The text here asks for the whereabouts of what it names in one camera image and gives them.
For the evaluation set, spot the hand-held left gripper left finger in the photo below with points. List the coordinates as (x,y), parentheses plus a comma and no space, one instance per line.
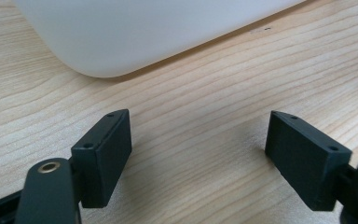
(105,161)

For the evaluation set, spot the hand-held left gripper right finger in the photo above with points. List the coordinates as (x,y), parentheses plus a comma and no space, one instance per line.
(304,161)

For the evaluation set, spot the white plastic bin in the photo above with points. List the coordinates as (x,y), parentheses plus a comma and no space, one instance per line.
(143,34)

